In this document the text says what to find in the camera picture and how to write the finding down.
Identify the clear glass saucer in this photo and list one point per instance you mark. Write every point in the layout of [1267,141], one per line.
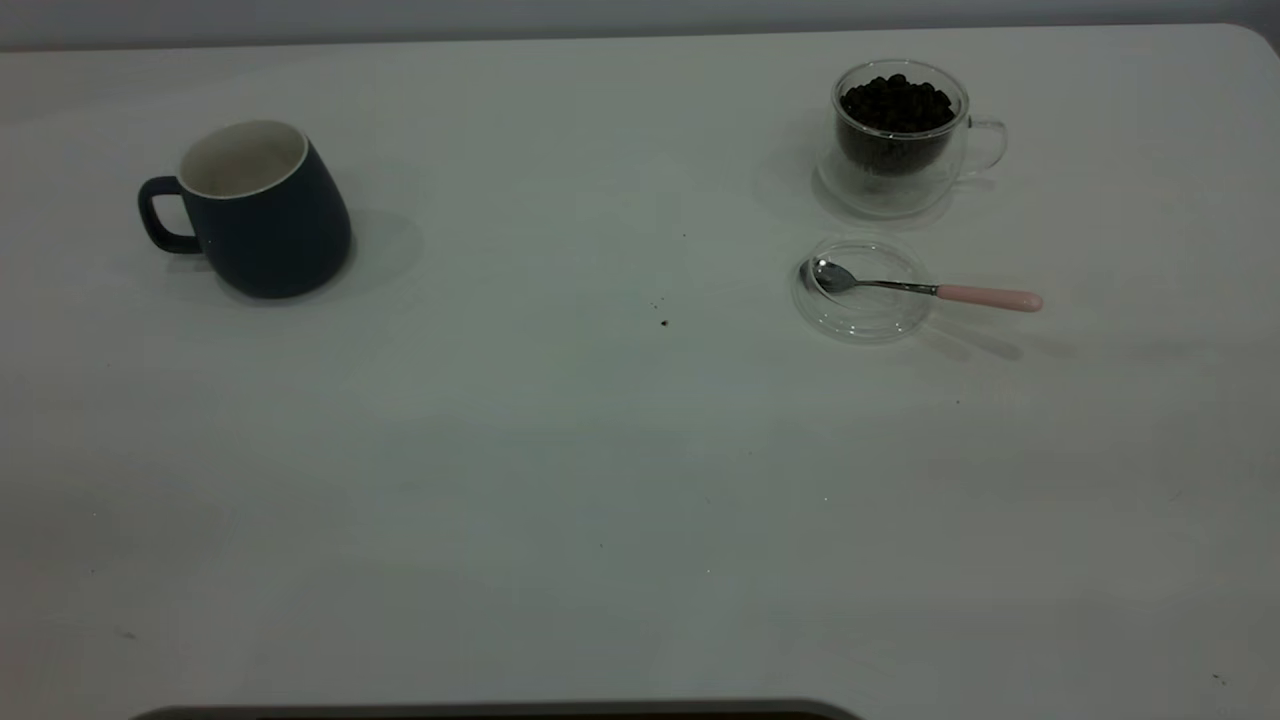
[862,318]

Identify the clear double-wall glass cup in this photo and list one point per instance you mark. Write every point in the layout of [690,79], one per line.
[890,190]

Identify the dark coffee beans heap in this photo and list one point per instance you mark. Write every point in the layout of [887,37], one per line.
[897,105]

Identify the dark blue-grey ceramic mug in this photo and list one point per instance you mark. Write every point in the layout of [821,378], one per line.
[275,235]

